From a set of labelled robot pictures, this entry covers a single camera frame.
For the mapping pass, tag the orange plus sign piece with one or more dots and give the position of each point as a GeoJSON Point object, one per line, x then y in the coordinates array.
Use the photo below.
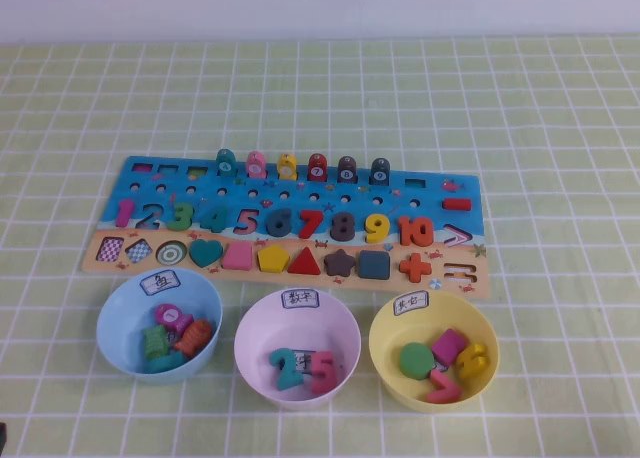
{"type": "Point", "coordinates": [415, 268]}

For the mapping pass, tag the brown star piece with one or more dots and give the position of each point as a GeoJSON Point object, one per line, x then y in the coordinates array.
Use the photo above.
{"type": "Point", "coordinates": [340, 263]}

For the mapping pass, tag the green circle piece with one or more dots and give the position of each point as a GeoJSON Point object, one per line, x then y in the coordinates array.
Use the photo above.
{"type": "Point", "coordinates": [417, 360]}

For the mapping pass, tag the light blue plastic bowl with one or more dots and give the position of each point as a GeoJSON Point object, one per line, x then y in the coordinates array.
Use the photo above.
{"type": "Point", "coordinates": [120, 328]}

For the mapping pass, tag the brown fish number eight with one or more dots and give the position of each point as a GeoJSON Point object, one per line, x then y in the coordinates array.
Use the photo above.
{"type": "Point", "coordinates": [348, 171]}

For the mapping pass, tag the yellow number nine piece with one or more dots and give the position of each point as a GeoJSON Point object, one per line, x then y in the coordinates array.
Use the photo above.
{"type": "Point", "coordinates": [386, 225]}

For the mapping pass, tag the teal fish number four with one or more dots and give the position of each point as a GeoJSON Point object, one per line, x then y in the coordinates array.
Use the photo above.
{"type": "Point", "coordinates": [225, 163]}

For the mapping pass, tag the dark blue square piece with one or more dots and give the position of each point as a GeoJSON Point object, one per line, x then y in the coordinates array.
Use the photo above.
{"type": "Point", "coordinates": [374, 265]}

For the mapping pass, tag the green checked tablecloth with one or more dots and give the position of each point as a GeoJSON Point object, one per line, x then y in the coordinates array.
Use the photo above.
{"type": "Point", "coordinates": [320, 103]}

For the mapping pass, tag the light yellow plastic bowl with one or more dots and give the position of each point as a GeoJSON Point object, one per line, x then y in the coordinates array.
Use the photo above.
{"type": "Point", "coordinates": [390, 328]}

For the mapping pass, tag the green number three piece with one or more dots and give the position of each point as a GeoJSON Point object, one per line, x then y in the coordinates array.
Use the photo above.
{"type": "Point", "coordinates": [182, 217]}

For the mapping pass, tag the red triangle piece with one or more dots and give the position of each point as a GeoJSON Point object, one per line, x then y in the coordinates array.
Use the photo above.
{"type": "Point", "coordinates": [305, 264]}

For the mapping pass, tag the dark blue number six piece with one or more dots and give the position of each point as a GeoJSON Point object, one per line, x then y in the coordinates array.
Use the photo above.
{"type": "Point", "coordinates": [272, 225]}

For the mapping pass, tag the magenta diamond piece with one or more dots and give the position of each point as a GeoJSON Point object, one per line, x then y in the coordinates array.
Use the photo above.
{"type": "Point", "coordinates": [449, 345]}

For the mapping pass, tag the teal number four piece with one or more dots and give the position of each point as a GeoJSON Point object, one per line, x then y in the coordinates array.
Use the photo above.
{"type": "Point", "coordinates": [218, 220]}

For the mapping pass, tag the pink fish number five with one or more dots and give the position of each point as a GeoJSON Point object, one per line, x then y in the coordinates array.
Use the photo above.
{"type": "Point", "coordinates": [255, 165]}

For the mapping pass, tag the dark blue fish number nine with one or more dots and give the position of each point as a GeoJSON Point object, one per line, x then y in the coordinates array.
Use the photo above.
{"type": "Point", "coordinates": [380, 173]}

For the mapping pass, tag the green striped fish piece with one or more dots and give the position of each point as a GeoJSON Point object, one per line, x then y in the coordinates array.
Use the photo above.
{"type": "Point", "coordinates": [156, 343]}

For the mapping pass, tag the orange number ten piece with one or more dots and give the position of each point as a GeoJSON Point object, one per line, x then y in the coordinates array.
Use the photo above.
{"type": "Point", "coordinates": [404, 230]}

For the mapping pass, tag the red number seven piece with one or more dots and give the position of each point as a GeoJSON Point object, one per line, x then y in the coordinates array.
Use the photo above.
{"type": "Point", "coordinates": [314, 217]}

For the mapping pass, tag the blue wooden puzzle board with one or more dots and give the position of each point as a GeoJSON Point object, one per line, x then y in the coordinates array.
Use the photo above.
{"type": "Point", "coordinates": [425, 203]}

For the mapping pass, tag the teal number two piece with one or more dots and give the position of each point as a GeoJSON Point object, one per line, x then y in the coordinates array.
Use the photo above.
{"type": "Point", "coordinates": [290, 382]}

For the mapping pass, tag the yellow pentagon piece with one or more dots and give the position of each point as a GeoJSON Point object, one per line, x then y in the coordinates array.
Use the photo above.
{"type": "Point", "coordinates": [273, 259]}

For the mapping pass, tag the red fish number seven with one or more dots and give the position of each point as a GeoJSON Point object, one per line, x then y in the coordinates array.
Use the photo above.
{"type": "Point", "coordinates": [318, 168]}

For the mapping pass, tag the purple fish number one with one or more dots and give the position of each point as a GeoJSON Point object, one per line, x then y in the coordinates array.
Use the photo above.
{"type": "Point", "coordinates": [167, 315]}

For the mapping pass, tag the yellow fish number six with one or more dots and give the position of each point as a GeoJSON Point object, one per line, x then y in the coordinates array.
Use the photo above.
{"type": "Point", "coordinates": [287, 167]}

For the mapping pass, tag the pink trapezoid piece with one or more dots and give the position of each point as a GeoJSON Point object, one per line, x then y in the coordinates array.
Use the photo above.
{"type": "Point", "coordinates": [237, 256]}

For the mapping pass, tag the pink greater-than sign piece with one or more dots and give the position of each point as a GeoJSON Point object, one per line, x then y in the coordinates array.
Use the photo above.
{"type": "Point", "coordinates": [442, 390]}

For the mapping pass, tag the pink number five piece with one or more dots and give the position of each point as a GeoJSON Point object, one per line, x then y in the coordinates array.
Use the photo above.
{"type": "Point", "coordinates": [325, 385]}

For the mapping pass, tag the teal fish piece lying flat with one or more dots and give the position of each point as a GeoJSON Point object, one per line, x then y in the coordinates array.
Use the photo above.
{"type": "Point", "coordinates": [165, 363]}

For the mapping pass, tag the teal heart piece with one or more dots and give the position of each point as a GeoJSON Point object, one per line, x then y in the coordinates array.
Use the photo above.
{"type": "Point", "coordinates": [206, 253]}

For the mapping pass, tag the brown number eight piece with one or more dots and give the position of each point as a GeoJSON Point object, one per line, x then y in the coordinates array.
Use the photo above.
{"type": "Point", "coordinates": [343, 226]}

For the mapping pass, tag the pink number one piece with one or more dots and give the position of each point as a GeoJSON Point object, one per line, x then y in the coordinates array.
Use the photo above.
{"type": "Point", "coordinates": [125, 214]}

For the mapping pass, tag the yellow equals sign piece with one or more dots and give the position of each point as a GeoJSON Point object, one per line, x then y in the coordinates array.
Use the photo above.
{"type": "Point", "coordinates": [472, 360]}

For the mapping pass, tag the light pink plastic bowl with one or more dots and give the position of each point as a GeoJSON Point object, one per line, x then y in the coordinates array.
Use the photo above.
{"type": "Point", "coordinates": [300, 323]}

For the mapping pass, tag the red minus sign piece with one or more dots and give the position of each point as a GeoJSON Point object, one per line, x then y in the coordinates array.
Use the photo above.
{"type": "Point", "coordinates": [456, 204]}

